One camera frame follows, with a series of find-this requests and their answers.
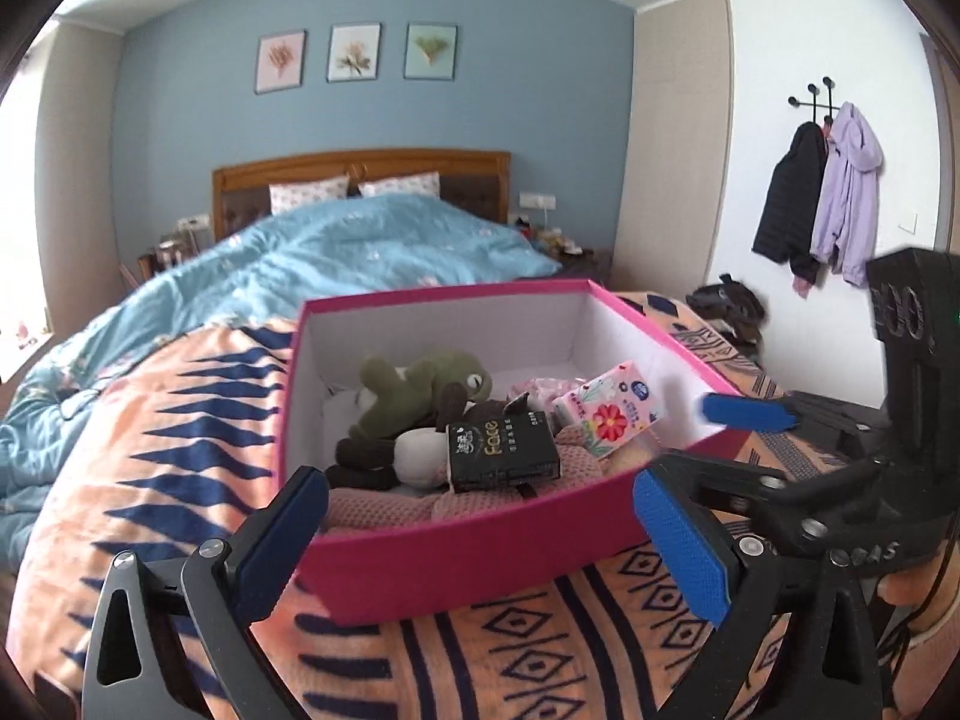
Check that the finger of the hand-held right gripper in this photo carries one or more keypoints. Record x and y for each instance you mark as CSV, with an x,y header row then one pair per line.
x,y
750,412
720,480

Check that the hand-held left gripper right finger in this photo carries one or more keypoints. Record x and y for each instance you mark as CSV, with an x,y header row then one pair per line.
x,y
679,540

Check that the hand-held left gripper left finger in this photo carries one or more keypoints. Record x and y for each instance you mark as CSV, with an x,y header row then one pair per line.
x,y
289,540

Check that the pink knitted teddy bear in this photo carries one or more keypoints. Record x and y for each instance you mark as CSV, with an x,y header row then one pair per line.
x,y
390,506

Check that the dark brown plush toy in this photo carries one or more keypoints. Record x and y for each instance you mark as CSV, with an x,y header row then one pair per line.
x,y
360,457

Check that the floral tissue pack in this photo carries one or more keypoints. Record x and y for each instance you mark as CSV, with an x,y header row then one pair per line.
x,y
607,412

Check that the green frog plush toy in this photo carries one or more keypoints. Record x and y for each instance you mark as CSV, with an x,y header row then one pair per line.
x,y
397,397

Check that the pink cardboard box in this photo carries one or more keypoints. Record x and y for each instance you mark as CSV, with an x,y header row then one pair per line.
x,y
487,547

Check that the black tissue pack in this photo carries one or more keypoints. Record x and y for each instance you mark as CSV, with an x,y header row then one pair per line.
x,y
502,454

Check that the dark bag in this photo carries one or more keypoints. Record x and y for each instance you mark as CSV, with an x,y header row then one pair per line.
x,y
727,300

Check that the orange patterned blanket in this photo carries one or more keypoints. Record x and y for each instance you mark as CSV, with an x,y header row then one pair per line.
x,y
187,427

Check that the black jacket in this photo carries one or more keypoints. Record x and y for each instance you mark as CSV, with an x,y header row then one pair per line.
x,y
787,210

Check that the dark nightstand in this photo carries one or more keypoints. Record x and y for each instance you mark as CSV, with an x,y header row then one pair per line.
x,y
589,266

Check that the lilac jacket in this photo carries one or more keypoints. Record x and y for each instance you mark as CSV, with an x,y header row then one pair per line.
x,y
847,195

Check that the beige panelled door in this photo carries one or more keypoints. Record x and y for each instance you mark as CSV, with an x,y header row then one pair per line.
x,y
941,165

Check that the beige wardrobe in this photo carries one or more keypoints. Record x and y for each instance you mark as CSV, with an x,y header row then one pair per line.
x,y
675,127

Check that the blue floral duvet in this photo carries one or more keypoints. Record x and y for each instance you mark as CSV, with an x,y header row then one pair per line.
x,y
337,240

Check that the small pink figurine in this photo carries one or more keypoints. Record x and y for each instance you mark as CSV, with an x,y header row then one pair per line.
x,y
28,331

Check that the white dotted pillow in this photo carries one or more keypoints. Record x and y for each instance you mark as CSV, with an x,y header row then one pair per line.
x,y
307,195
401,184

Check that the wooden bed headboard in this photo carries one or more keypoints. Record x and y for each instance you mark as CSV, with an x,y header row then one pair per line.
x,y
360,161

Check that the framed pink flower picture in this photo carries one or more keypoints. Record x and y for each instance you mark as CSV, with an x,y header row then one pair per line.
x,y
280,61

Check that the framed white flower picture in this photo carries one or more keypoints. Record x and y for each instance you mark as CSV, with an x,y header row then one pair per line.
x,y
354,52

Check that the white light switch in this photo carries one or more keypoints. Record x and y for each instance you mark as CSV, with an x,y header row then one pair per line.
x,y
908,223

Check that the white wall socket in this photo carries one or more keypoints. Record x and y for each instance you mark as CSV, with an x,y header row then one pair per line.
x,y
193,221
538,200

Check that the black wall coat rack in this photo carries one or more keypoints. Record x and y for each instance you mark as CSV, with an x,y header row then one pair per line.
x,y
814,101

